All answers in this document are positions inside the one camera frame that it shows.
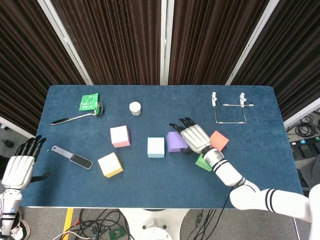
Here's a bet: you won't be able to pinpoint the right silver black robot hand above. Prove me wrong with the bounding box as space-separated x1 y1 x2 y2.
169 116 212 156

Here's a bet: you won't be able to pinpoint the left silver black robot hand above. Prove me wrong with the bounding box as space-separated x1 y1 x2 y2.
1 134 51 190

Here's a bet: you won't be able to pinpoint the purple cube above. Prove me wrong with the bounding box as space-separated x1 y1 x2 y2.
166 131 189 153

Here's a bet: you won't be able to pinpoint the green cube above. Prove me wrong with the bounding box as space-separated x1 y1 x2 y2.
195 152 213 173

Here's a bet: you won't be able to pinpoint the pink cube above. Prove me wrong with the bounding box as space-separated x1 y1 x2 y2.
109 125 131 148

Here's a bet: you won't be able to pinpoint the yellow cube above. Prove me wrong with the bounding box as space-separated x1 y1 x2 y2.
97 152 124 179

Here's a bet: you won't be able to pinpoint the red orange cube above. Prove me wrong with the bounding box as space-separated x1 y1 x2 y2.
209 130 230 152

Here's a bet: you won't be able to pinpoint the light blue cube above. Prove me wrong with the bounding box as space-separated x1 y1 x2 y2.
147 137 166 159

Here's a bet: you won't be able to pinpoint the black trouser leg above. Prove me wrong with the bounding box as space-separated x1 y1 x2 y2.
9 211 25 228

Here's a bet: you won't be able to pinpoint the white black shoe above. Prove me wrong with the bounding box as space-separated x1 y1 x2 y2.
9 219 31 238

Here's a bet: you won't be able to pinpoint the grey brush black bristles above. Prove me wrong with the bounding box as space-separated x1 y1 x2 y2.
47 145 94 171

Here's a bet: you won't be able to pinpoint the blue table mat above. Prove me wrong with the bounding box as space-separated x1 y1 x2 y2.
18 84 305 210

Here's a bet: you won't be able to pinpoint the small white jar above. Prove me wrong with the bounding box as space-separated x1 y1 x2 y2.
129 101 142 117

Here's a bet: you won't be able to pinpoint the green packet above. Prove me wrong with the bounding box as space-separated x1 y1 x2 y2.
78 92 100 111

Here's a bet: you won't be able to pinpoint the brown curtain partition panel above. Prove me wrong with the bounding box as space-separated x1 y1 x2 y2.
0 0 93 141
224 0 320 128
37 0 168 86
166 0 280 86

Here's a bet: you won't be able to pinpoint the black power strip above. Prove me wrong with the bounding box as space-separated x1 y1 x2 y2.
289 136 320 148

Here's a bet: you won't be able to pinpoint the green floor circuit board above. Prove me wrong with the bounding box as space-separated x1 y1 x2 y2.
108 227 125 240

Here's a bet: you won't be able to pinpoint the wire stand white clips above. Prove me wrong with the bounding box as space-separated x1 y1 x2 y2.
211 91 255 125

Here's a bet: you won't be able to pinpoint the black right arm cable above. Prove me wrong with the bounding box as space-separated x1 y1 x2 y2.
221 183 257 210

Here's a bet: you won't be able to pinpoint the black cable green plug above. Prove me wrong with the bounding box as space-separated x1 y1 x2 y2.
189 208 221 240

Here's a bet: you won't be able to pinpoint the metal ladle black handle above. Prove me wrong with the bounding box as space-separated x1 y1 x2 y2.
49 101 104 126

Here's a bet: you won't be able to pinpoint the tangled black floor cables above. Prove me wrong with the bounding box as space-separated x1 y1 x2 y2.
53 208 135 240
286 113 320 141

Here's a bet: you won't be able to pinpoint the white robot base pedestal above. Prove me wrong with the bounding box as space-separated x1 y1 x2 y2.
119 208 189 240

